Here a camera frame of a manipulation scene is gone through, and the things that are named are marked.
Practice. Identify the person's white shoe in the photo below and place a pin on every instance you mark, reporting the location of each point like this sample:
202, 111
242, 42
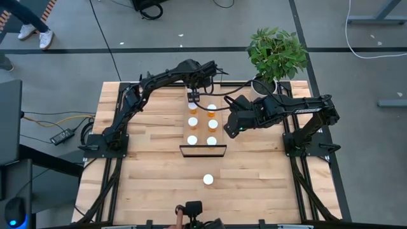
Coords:
46, 39
26, 31

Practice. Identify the person's legs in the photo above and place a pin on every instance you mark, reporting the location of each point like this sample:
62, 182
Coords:
22, 12

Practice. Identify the person's foot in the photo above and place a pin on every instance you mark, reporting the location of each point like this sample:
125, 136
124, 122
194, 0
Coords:
5, 63

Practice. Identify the black monitor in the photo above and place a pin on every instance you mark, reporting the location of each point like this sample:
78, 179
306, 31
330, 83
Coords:
9, 121

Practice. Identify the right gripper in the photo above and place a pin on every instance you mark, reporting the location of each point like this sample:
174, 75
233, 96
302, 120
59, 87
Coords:
249, 114

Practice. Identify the person's hand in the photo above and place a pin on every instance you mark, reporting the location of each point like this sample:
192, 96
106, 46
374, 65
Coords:
180, 217

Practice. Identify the black side desk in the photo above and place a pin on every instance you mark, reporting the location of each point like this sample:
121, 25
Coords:
47, 159

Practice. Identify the grey metal desk leg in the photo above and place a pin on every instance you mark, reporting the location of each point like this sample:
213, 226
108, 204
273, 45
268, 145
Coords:
375, 20

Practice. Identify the black power adapter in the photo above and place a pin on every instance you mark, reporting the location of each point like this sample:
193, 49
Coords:
62, 136

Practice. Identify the black computer mouse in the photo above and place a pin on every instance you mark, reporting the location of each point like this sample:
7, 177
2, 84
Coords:
14, 210

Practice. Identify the black ramp orange hazard stripes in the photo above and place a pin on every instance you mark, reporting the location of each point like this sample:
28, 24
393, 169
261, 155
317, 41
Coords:
51, 6

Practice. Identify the black aluminium table frame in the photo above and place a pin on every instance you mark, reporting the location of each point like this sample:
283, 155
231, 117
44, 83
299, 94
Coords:
95, 154

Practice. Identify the wooden shelf black metal frames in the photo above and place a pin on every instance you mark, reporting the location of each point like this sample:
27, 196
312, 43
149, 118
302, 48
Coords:
202, 127

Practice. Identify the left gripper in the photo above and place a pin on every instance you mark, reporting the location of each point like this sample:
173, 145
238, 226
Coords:
200, 74

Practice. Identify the grey metal floor bar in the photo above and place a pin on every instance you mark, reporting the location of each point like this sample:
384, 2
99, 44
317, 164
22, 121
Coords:
392, 103

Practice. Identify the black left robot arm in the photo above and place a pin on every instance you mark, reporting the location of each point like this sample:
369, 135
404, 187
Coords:
130, 106

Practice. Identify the green potted plant white pot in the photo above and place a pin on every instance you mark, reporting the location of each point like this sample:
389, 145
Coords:
273, 47

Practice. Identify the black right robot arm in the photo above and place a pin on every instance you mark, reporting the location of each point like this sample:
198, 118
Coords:
302, 105

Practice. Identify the black handheld device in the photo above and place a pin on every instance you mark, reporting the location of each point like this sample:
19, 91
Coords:
194, 208

